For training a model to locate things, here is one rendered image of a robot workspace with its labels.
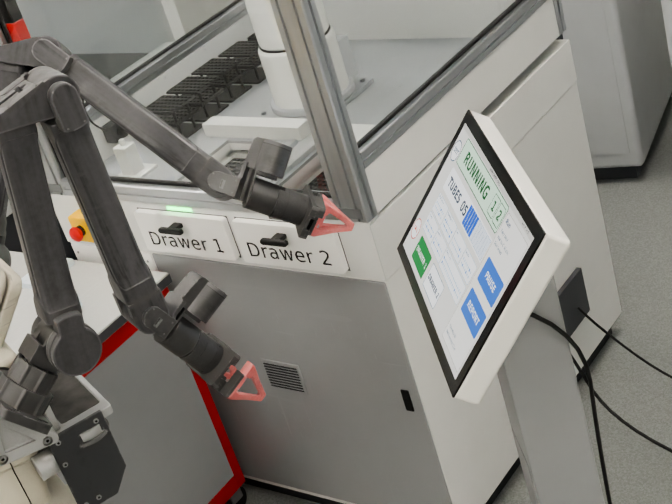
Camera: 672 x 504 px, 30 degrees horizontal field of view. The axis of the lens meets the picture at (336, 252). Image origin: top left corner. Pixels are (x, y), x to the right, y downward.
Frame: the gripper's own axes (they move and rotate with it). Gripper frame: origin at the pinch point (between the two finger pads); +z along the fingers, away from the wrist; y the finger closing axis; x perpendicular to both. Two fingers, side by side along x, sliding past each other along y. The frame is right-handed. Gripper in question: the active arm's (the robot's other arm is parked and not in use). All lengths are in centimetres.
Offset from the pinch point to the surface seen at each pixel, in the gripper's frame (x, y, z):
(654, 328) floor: 37, 95, 129
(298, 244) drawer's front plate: 23.9, 41.7, 5.2
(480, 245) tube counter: -12.4, -21.6, 14.9
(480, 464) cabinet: 63, 40, 70
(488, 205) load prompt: -17.8, -16.8, 15.0
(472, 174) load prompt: -18.2, -4.5, 15.1
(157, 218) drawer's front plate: 41, 70, -21
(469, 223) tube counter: -12.5, -13.3, 15.0
